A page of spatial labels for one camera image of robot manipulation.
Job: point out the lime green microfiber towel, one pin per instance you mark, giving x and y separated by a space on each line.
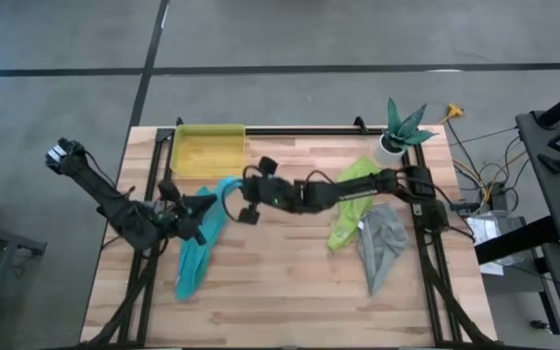
345 228

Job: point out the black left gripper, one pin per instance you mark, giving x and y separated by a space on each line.
175 216

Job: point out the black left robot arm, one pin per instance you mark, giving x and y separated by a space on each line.
100 194

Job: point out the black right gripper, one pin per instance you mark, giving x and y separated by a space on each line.
270 194

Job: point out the teal microfiber towel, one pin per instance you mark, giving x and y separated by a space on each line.
195 262

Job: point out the black caster wheel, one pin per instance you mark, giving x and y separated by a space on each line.
538 325

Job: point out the snake plant in white pot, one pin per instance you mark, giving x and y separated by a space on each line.
399 133

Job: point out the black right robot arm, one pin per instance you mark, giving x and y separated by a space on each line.
358 189

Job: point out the yellow translucent plastic basket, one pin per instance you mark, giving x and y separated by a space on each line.
207 150

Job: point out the black equipment desk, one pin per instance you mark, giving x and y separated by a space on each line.
547 194

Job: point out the blue microfiber towel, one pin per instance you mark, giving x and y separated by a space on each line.
229 185

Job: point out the grey microfiber towel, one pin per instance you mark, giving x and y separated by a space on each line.
382 243

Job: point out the black power strip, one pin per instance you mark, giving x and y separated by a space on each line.
500 197

